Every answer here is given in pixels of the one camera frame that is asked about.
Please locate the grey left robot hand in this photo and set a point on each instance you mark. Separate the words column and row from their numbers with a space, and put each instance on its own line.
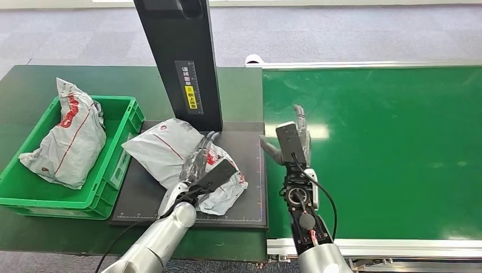
column 195, row 162

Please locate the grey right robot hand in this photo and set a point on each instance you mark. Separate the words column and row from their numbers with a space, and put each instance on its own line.
column 307, row 211

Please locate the grey poly mailer package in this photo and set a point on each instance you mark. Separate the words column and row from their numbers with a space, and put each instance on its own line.
column 162, row 150
column 71, row 147

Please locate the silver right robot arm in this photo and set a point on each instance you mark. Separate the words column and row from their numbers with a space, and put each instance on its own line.
column 324, row 260

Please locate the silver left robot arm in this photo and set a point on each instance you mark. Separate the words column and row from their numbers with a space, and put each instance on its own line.
column 162, row 237

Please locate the black inbound scanner machine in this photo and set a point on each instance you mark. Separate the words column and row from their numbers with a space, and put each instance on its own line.
column 248, row 177

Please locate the green conveyor belt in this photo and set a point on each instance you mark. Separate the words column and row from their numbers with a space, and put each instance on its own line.
column 414, row 158

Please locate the yellow black label sticker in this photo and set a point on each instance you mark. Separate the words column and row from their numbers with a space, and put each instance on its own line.
column 190, row 94

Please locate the green plastic crate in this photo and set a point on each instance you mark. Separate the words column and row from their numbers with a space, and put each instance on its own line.
column 119, row 113

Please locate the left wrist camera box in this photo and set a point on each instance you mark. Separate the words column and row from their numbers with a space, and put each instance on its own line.
column 218, row 175

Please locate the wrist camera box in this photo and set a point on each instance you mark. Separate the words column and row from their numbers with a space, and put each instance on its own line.
column 218, row 175
column 290, row 141

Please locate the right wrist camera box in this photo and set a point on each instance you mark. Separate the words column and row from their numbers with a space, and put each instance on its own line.
column 290, row 141

